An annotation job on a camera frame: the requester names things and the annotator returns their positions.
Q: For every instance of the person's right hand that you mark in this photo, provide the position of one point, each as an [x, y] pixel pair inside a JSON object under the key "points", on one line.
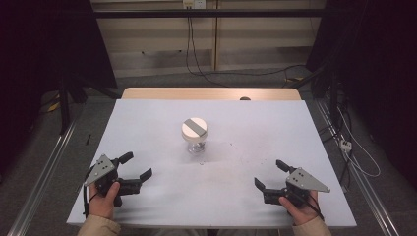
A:
{"points": [[303, 214]]}

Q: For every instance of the white power strip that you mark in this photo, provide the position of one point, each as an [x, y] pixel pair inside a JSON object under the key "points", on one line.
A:
{"points": [[346, 145]]}

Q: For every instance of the person's left hand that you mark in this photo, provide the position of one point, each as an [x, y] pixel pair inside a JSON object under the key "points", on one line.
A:
{"points": [[102, 205]]}

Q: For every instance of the clear plastic cup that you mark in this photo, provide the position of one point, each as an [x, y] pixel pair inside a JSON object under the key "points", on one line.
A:
{"points": [[196, 147]]}

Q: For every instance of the black metal stand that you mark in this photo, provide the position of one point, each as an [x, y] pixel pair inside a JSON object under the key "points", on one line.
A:
{"points": [[64, 105]]}

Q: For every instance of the white table cover sheet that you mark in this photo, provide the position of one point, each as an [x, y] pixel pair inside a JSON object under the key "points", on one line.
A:
{"points": [[229, 187]]}

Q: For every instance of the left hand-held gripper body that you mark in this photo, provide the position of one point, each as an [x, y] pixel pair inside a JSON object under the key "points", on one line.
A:
{"points": [[104, 179]]}

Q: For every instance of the black horizontal metal bar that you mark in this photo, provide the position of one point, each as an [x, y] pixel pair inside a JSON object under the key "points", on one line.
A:
{"points": [[209, 13]]}

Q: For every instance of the wooden table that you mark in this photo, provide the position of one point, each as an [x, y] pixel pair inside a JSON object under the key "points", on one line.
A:
{"points": [[196, 93]]}

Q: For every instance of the aluminium floor rail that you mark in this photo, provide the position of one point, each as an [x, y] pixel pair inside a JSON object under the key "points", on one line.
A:
{"points": [[367, 193], [42, 183]]}

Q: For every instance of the white wall socket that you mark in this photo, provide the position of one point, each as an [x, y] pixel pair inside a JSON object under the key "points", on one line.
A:
{"points": [[194, 3]]}

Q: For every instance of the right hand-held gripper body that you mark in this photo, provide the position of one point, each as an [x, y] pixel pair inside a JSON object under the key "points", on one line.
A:
{"points": [[303, 182]]}

